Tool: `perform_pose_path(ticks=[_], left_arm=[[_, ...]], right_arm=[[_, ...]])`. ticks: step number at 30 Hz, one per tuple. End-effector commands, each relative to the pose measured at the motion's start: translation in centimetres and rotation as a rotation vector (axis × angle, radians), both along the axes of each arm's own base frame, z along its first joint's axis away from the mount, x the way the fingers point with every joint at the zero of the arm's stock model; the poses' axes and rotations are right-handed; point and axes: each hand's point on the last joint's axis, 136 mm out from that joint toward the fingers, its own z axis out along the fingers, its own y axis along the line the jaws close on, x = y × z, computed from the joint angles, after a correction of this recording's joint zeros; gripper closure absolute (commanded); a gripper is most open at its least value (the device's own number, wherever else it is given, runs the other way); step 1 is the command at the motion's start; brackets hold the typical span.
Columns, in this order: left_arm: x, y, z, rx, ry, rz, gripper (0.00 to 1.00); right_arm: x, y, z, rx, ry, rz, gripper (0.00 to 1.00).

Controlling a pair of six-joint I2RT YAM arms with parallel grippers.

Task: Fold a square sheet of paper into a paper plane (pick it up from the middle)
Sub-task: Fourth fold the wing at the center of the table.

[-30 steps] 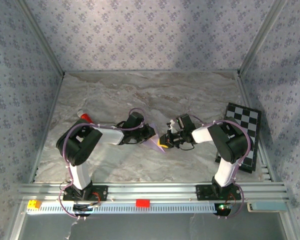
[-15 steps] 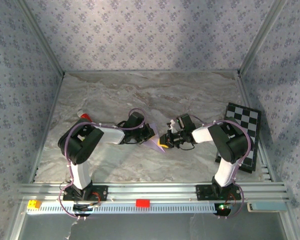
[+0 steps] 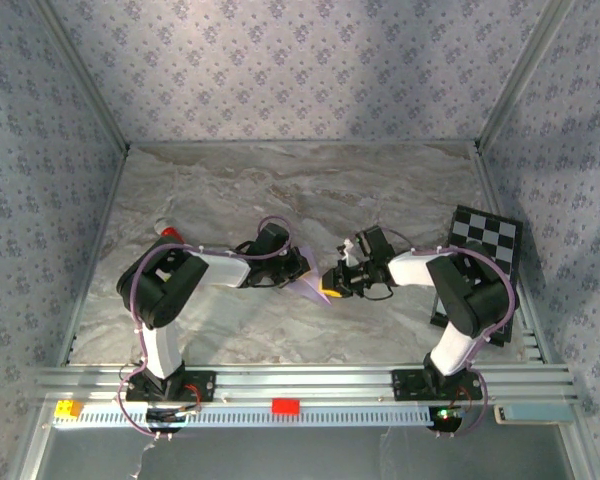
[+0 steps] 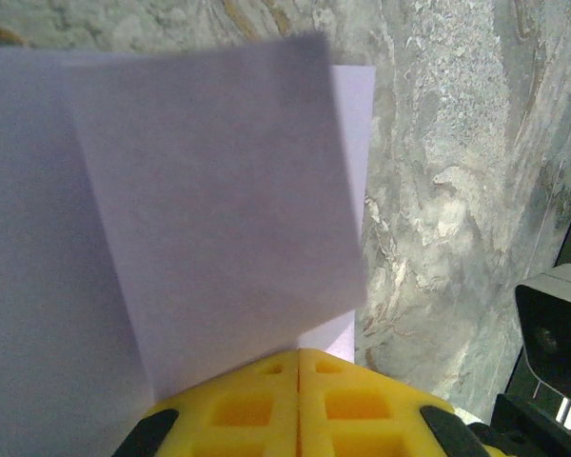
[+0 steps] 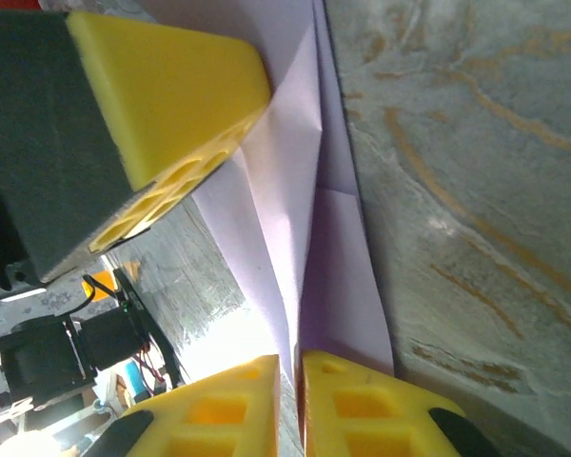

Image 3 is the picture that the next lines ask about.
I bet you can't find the grey blue flat box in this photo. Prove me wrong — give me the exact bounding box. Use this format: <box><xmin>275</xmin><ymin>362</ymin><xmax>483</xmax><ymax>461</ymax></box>
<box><xmin>493</xmin><ymin>403</ymin><xmax>576</xmax><ymax>426</ymax></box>

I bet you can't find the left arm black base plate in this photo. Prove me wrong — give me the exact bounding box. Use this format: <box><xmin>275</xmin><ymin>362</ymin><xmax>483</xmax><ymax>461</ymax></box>
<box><xmin>124</xmin><ymin>368</ymin><xmax>218</xmax><ymax>404</ymax></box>

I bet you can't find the black grey checkerboard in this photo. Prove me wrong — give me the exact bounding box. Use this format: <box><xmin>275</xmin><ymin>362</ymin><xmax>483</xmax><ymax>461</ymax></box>
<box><xmin>429</xmin><ymin>203</ymin><xmax>525</xmax><ymax>347</ymax></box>

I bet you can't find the lilac square paper sheet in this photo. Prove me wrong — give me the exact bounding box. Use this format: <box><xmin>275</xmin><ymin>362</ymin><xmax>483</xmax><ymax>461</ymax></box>
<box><xmin>283</xmin><ymin>242</ymin><xmax>332</xmax><ymax>306</ymax></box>

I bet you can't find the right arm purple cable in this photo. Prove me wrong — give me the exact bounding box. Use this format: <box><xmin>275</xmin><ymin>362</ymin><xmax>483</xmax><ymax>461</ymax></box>
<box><xmin>379</xmin><ymin>227</ymin><xmax>517</xmax><ymax>441</ymax></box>

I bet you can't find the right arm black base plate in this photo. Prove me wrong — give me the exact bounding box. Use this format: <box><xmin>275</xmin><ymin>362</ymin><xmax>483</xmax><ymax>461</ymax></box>
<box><xmin>390</xmin><ymin>368</ymin><xmax>484</xmax><ymax>403</ymax></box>

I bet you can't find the aluminium frame post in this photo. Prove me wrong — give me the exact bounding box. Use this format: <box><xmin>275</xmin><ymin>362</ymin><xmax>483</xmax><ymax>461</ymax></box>
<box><xmin>32</xmin><ymin>0</ymin><xmax>131</xmax><ymax>154</ymax></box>
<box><xmin>474</xmin><ymin>0</ymin><xmax>581</xmax><ymax>151</ymax></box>

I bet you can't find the black electronics board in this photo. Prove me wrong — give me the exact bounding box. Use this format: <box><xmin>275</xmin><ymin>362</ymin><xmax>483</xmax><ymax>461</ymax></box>
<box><xmin>427</xmin><ymin>405</ymin><xmax>469</xmax><ymax>437</ymax></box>
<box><xmin>144</xmin><ymin>405</ymin><xmax>204</xmax><ymax>436</ymax></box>

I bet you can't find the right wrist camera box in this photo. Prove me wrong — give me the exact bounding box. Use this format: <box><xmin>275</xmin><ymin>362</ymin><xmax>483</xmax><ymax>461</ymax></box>
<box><xmin>337</xmin><ymin>238</ymin><xmax>359</xmax><ymax>267</ymax></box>

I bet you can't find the red block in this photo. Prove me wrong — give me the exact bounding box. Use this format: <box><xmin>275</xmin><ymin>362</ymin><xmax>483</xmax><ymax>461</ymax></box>
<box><xmin>271</xmin><ymin>397</ymin><xmax>302</xmax><ymax>416</ymax></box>

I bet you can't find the grey metal panel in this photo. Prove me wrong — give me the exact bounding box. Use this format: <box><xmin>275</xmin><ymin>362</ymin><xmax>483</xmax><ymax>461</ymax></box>
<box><xmin>42</xmin><ymin>424</ymin><xmax>579</xmax><ymax>480</ymax></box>

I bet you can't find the aluminium mounting rail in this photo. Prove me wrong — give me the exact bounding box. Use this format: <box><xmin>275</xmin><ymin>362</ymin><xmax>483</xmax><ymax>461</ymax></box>
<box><xmin>34</xmin><ymin>363</ymin><xmax>581</xmax><ymax>407</ymax></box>

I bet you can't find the white slotted cable duct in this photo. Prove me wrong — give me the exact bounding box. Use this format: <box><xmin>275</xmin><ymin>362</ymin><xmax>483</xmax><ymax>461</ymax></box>
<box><xmin>52</xmin><ymin>402</ymin><xmax>435</xmax><ymax>429</ymax></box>

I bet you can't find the aluminium side rail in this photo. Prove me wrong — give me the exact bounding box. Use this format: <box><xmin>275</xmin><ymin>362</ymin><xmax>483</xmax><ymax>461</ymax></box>
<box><xmin>57</xmin><ymin>147</ymin><xmax>131</xmax><ymax>369</ymax></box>
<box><xmin>472</xmin><ymin>142</ymin><xmax>554</xmax><ymax>365</ymax></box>

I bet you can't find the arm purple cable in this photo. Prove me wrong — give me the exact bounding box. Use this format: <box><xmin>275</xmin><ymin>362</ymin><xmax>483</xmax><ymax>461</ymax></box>
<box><xmin>379</xmin><ymin>227</ymin><xmax>517</xmax><ymax>441</ymax></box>
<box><xmin>110</xmin><ymin>215</ymin><xmax>294</xmax><ymax>441</ymax></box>

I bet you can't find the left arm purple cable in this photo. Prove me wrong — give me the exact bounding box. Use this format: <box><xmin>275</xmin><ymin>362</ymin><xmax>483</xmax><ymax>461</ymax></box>
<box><xmin>110</xmin><ymin>215</ymin><xmax>294</xmax><ymax>441</ymax></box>

